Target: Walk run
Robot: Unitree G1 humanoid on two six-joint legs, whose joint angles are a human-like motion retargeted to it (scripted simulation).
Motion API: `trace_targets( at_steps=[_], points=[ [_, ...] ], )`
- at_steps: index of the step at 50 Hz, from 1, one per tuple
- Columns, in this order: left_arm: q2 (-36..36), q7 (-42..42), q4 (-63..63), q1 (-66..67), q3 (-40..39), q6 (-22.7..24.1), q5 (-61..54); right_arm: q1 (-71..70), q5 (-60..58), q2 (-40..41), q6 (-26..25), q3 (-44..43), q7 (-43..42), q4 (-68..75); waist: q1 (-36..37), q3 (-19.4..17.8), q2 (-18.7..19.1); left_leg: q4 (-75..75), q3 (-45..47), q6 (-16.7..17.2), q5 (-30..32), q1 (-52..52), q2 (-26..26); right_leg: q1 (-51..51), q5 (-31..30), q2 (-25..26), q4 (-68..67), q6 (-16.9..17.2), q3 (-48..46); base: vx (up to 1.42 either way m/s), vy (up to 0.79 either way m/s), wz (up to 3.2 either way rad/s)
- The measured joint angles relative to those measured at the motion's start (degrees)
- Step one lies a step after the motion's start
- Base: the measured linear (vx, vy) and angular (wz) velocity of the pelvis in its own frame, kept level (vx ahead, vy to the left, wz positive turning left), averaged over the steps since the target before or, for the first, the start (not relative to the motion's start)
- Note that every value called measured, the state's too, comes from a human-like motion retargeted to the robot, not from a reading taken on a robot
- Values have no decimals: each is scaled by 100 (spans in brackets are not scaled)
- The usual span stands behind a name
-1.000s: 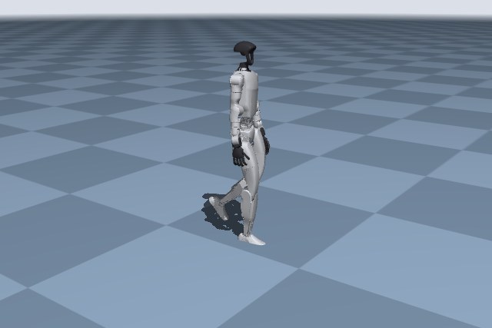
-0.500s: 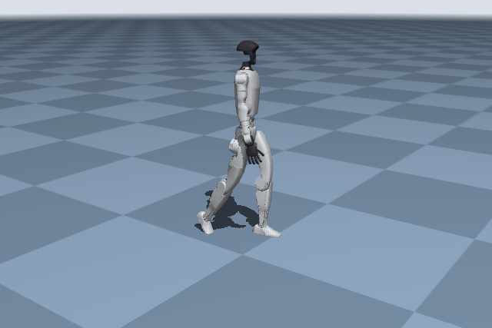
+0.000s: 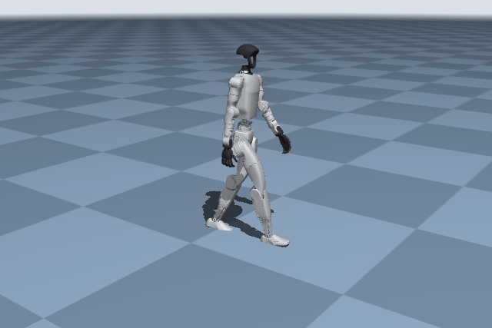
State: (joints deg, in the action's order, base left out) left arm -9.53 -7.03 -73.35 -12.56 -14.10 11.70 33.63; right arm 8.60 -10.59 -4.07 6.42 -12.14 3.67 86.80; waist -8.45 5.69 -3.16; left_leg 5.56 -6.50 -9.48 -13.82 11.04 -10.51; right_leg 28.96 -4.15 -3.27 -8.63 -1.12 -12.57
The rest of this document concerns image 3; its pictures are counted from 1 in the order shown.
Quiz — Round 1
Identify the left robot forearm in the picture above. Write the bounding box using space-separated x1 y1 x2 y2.
262 106 281 134

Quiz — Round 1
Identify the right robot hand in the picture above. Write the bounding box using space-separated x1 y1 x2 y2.
221 139 238 167

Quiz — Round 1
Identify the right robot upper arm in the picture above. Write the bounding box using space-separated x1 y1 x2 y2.
226 76 244 118

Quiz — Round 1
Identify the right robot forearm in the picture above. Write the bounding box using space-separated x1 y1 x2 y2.
223 108 235 146

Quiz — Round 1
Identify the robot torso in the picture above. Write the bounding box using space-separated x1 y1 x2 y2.
233 70 260 144

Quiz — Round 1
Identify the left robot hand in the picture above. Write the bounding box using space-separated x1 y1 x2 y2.
275 126 291 154

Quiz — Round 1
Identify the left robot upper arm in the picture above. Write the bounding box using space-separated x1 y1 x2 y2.
257 75 270 112

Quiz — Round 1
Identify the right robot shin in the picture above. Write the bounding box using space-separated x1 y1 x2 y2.
250 188 274 238

